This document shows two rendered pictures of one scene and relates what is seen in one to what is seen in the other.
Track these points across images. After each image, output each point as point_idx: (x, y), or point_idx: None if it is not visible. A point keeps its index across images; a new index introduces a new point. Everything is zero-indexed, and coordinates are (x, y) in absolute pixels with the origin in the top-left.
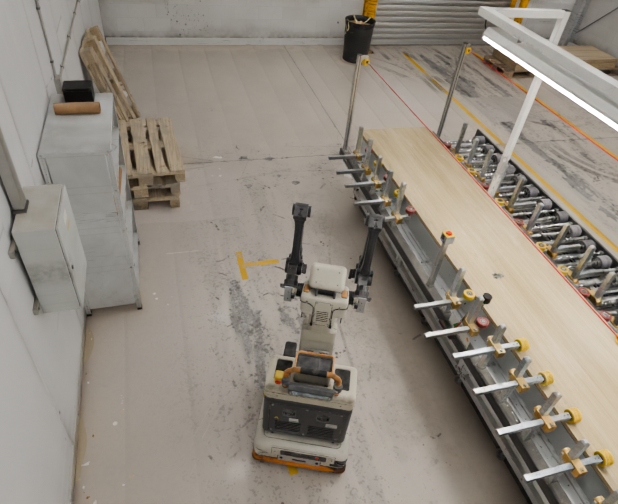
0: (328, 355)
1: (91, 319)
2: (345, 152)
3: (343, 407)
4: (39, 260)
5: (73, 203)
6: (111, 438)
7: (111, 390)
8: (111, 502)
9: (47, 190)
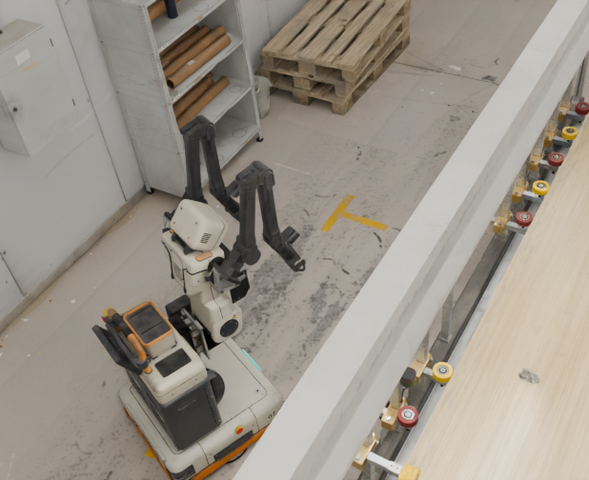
0: (169, 324)
1: (148, 197)
2: (571, 104)
3: (152, 393)
4: None
5: (119, 57)
6: (58, 311)
7: (98, 270)
8: (9, 362)
9: (26, 27)
